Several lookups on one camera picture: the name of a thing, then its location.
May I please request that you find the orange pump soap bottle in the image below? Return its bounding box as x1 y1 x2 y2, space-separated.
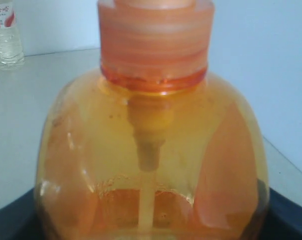
34 0 269 240

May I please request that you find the clear water bottle red label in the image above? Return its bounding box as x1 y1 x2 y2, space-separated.
0 0 24 70

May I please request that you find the white rectangular plastic tray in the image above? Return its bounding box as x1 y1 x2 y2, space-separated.
0 189 302 240

